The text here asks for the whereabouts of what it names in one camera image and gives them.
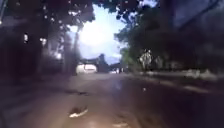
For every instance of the white vehicle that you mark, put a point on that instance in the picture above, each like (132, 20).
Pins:
(86, 68)

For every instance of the grey asphalt road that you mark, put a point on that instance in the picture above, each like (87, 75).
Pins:
(106, 100)

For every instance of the row of trees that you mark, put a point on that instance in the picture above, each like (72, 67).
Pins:
(40, 33)
(166, 36)

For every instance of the pale kerb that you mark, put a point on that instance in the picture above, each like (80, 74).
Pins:
(186, 87)

